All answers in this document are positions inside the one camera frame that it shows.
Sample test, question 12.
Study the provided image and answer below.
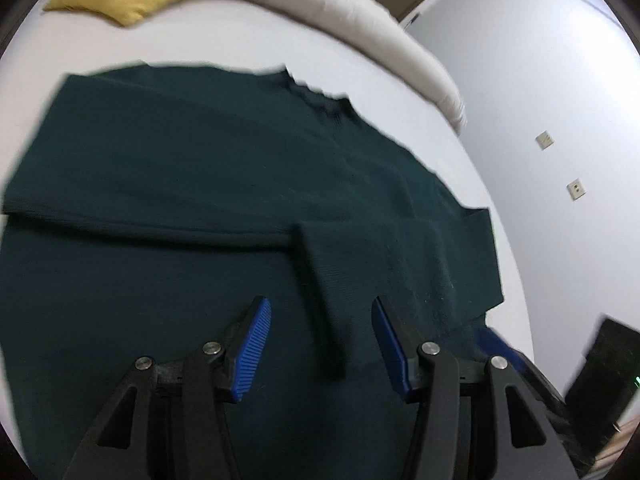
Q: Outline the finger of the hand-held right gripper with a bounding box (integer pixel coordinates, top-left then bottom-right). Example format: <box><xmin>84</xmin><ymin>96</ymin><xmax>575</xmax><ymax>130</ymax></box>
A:
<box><xmin>475</xmin><ymin>327</ymin><xmax>597</xmax><ymax>472</ymax></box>

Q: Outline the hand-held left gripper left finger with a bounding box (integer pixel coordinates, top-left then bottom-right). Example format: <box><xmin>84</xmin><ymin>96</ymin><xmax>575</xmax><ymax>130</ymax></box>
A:
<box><xmin>62</xmin><ymin>296</ymin><xmax>273</xmax><ymax>480</ymax></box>

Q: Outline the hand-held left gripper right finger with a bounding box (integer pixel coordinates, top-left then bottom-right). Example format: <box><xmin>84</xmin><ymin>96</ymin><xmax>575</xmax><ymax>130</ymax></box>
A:
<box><xmin>371</xmin><ymin>296</ymin><xmax>581</xmax><ymax>480</ymax></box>

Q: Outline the dark green sweater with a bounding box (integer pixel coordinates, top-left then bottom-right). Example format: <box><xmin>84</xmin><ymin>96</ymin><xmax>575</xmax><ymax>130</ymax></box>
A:
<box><xmin>0</xmin><ymin>62</ymin><xmax>503</xmax><ymax>480</ymax></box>

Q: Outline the white bed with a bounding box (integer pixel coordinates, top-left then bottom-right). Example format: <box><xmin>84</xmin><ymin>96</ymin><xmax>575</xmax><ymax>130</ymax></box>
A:
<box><xmin>0</xmin><ymin>0</ymin><xmax>538</xmax><ymax>480</ymax></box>

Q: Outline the cream duvet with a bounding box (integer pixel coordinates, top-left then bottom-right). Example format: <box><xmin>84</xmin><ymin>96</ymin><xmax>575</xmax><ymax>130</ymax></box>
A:
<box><xmin>207</xmin><ymin>0</ymin><xmax>468</xmax><ymax>133</ymax></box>

